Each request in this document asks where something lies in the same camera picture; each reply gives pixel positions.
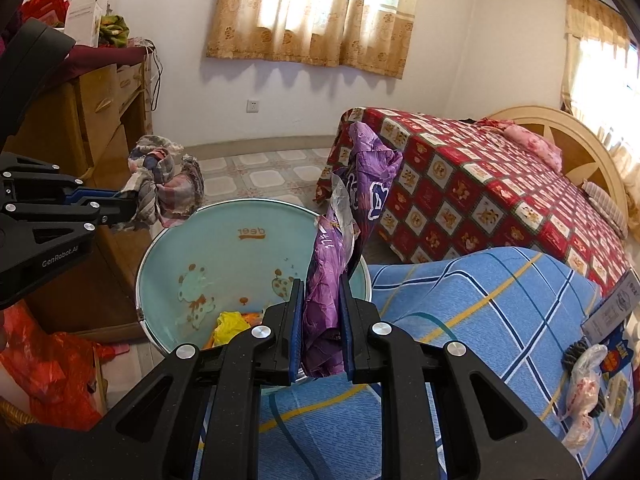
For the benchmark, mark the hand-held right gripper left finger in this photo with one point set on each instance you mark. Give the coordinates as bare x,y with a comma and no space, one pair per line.
297,330

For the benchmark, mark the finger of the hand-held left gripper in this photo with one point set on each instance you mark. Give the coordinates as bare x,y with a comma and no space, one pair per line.
95,195
60,216

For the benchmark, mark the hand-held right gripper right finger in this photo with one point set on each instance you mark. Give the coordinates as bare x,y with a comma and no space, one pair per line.
345,330

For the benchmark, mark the orange wrapper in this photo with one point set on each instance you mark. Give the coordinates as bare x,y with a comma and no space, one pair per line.
252,316

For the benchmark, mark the purple wrapper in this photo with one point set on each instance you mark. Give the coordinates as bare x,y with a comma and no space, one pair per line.
325,285

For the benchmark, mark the patterned cloth rag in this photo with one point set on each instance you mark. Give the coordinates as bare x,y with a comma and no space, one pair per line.
160,190

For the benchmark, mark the yellow wrapper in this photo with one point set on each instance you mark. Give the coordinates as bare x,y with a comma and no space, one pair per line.
227,322

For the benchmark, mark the light blue enamel basin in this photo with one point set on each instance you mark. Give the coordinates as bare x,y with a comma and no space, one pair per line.
225,260

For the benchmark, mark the red paper bag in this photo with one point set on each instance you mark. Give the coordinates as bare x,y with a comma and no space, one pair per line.
47,5

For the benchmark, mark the maroon cloth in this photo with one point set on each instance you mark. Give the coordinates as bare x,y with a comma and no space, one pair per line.
100,57

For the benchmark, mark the wooden cabinet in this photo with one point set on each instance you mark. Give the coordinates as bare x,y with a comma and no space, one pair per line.
100,125

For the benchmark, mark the white cardboard box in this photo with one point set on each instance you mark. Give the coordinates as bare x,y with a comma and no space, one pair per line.
87,10

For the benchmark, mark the green cloth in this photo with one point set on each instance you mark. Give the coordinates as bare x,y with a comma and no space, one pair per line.
114,31

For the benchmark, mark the blue checked bed sheet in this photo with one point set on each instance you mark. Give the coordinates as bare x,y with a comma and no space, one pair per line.
475,300

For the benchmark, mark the red plastic bag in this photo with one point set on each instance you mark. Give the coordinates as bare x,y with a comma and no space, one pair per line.
50,360

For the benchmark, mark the red patterned quilt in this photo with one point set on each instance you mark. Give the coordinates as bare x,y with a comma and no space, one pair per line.
475,185

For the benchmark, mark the wicker basket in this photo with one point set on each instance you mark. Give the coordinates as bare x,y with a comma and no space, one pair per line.
17,415

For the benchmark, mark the black scrunchie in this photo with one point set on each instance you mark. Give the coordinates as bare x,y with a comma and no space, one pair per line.
575,350

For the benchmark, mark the clear plastic bag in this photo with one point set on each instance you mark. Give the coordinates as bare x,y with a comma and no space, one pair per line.
582,385

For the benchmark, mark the pink pillow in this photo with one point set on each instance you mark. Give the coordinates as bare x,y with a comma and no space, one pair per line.
530,142

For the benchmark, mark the wide patterned tan curtain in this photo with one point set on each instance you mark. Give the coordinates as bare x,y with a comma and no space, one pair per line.
310,35

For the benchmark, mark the white printed box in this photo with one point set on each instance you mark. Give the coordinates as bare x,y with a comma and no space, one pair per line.
612,310

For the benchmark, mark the blue packet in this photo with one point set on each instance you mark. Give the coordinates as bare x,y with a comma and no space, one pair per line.
616,352

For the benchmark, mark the small olive packet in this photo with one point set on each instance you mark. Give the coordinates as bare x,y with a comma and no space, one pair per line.
619,396

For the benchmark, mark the striped pillow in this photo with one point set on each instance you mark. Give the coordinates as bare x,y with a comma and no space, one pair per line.
607,207

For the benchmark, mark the cream wooden headboard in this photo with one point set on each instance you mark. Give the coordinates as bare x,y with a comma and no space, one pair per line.
570,135

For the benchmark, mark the narrow patterned tan curtain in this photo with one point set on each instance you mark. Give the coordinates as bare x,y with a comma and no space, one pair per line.
595,25

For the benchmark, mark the white wall socket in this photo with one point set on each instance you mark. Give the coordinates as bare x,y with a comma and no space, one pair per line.
253,105

